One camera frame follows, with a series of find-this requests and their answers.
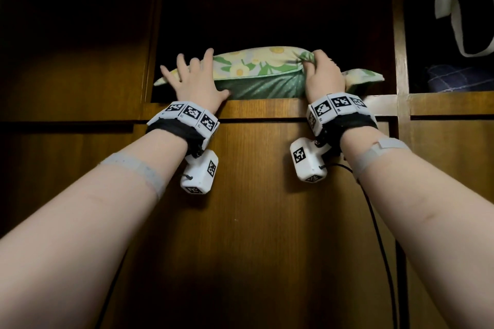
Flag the person's left hand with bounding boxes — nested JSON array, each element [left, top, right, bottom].
[[160, 48, 231, 114]]

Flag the grey tape strip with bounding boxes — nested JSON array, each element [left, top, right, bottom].
[[99, 152, 167, 201], [350, 138, 411, 184]]

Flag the blue checked folded cloth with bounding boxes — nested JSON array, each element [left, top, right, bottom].
[[424, 64, 494, 93]]

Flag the person's right hand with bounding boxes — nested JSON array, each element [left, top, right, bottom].
[[302, 50, 346, 104]]

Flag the black cable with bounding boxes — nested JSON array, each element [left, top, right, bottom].
[[330, 163, 399, 329]]

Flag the brown wooden wardrobe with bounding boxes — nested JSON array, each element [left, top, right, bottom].
[[0, 0, 494, 329]]

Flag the white marker wristband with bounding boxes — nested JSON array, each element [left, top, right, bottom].
[[146, 101, 220, 158], [306, 92, 378, 150]]

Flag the green floral pillow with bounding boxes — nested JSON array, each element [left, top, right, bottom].
[[154, 46, 385, 100]]

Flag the person's left forearm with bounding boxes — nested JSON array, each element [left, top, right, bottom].
[[0, 129, 190, 329]]

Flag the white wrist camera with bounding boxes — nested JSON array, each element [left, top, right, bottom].
[[290, 137, 333, 184], [180, 149, 219, 195]]

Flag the person's right forearm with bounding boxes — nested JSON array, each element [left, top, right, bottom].
[[340, 127, 494, 329]]

